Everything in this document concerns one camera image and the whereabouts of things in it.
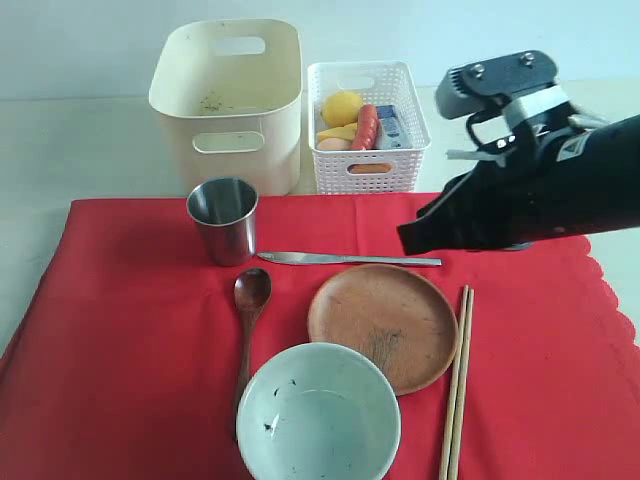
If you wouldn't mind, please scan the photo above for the blue milk carton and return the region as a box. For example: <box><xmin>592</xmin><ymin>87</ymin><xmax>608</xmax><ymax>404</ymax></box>
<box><xmin>374</xmin><ymin>105</ymin><xmax>412</xmax><ymax>150</ymax></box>

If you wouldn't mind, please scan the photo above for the brown egg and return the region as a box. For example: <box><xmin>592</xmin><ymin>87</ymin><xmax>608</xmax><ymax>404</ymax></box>
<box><xmin>317</xmin><ymin>138</ymin><xmax>351</xmax><ymax>151</ymax></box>

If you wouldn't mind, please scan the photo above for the stainless steel cup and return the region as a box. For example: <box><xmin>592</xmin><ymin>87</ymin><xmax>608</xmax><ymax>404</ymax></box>
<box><xmin>186</xmin><ymin>177</ymin><xmax>259</xmax><ymax>266</ymax></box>

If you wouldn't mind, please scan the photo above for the yellow lemon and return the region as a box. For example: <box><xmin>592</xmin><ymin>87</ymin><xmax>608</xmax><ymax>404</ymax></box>
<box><xmin>321</xmin><ymin>90</ymin><xmax>364</xmax><ymax>128</ymax></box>

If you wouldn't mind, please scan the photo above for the right wooden chopstick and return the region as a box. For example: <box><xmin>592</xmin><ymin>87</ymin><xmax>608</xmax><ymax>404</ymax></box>
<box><xmin>447</xmin><ymin>286</ymin><xmax>474</xmax><ymax>479</ymax></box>

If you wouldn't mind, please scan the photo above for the white woven plastic basket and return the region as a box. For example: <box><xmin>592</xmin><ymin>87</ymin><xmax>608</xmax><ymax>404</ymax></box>
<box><xmin>307</xmin><ymin>61</ymin><xmax>431</xmax><ymax>194</ymax></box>

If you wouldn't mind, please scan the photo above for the brown wooden plate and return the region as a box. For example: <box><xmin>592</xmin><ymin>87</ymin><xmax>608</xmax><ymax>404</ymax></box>
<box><xmin>307</xmin><ymin>264</ymin><xmax>459</xmax><ymax>395</ymax></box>

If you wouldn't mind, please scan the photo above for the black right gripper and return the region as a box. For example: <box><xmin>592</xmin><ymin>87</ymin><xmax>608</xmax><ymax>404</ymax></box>
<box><xmin>397</xmin><ymin>127</ymin><xmax>600</xmax><ymax>254</ymax></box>

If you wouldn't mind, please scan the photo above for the fried chicken nugget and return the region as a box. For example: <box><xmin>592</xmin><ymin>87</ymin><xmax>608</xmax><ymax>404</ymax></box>
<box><xmin>348</xmin><ymin>163</ymin><xmax>392</xmax><ymax>175</ymax></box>

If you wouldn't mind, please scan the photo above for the left wooden chopstick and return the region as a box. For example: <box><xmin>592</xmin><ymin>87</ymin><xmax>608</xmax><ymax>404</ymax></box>
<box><xmin>438</xmin><ymin>285</ymin><xmax>469</xmax><ymax>480</ymax></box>

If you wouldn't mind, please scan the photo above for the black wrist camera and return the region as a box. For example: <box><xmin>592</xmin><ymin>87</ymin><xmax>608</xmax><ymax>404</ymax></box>
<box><xmin>435</xmin><ymin>50</ymin><xmax>558</xmax><ymax>120</ymax></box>

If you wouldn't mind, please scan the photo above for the pale green ceramic bowl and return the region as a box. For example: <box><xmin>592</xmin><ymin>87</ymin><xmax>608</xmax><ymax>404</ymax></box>
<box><xmin>236</xmin><ymin>342</ymin><xmax>401</xmax><ymax>479</ymax></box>

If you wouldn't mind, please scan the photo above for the dark wooden spoon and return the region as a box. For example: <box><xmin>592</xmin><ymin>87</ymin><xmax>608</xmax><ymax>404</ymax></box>
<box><xmin>232</xmin><ymin>268</ymin><xmax>272</xmax><ymax>440</ymax></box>

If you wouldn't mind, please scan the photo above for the red sausage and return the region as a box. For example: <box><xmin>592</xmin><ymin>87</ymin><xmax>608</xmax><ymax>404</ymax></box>
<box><xmin>350</xmin><ymin>104</ymin><xmax>379</xmax><ymax>151</ymax></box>

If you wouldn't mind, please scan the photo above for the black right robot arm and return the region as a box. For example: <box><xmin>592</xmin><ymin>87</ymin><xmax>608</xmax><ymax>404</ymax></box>
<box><xmin>397</xmin><ymin>117</ymin><xmax>639</xmax><ymax>255</ymax></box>

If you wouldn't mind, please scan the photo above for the wooden chopstick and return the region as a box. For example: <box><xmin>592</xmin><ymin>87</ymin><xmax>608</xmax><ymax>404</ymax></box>
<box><xmin>447</xmin><ymin>286</ymin><xmax>474</xmax><ymax>479</ymax></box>
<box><xmin>438</xmin><ymin>285</ymin><xmax>469</xmax><ymax>480</ymax></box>

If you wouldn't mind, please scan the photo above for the yellow cheese wedge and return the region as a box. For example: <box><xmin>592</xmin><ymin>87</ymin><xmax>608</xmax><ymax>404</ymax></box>
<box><xmin>316</xmin><ymin>123</ymin><xmax>357</xmax><ymax>143</ymax></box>

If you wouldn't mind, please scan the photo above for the cream plastic bin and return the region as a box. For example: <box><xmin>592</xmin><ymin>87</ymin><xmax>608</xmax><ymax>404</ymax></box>
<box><xmin>148</xmin><ymin>19</ymin><xmax>303</xmax><ymax>195</ymax></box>

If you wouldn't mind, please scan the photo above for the silver table knife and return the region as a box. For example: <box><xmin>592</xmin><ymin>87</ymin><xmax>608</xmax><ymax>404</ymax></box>
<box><xmin>257</xmin><ymin>252</ymin><xmax>443</xmax><ymax>267</ymax></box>

